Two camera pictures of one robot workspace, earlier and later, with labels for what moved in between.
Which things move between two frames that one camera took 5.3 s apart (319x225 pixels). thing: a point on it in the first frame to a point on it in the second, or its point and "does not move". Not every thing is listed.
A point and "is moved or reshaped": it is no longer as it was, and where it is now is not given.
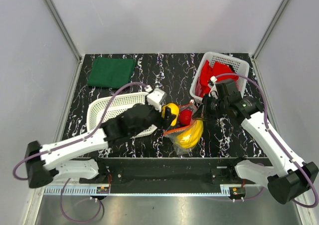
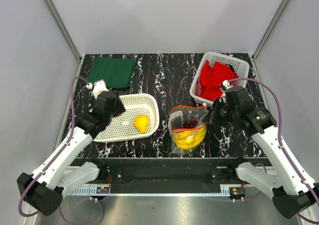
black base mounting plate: x=171 y=171 does not move
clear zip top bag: x=188 y=131 does not move
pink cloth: x=198 y=91 does not move
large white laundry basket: x=240 y=66 does not move
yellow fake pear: x=174 y=111 is moved or reshaped
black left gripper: x=163 y=123 to x=119 y=108
